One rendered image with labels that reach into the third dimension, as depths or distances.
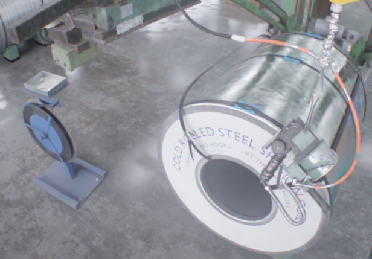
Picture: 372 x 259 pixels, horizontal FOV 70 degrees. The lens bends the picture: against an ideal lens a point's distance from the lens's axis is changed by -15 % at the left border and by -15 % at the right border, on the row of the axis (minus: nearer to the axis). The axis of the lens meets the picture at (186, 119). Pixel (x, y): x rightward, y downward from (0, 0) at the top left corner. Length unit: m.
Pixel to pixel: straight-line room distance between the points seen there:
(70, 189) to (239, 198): 1.62
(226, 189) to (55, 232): 1.52
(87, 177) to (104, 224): 0.58
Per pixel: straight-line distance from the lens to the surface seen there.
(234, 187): 2.18
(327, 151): 1.24
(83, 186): 2.99
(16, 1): 5.74
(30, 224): 2.92
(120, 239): 2.58
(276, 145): 1.28
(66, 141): 2.45
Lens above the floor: 2.22
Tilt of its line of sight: 39 degrees down
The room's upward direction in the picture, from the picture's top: straight up
